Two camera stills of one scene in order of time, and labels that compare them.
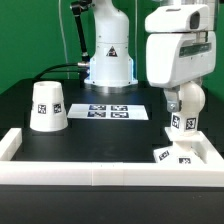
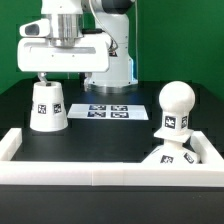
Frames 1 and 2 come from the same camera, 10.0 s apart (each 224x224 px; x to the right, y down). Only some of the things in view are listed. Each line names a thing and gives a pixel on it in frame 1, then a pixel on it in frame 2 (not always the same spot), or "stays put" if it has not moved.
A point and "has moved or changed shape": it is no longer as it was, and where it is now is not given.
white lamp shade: (48, 112) stays put
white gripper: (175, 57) → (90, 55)
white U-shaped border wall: (109, 174) stays put
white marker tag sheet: (108, 111) stays put
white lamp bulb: (192, 99) has moved or changed shape
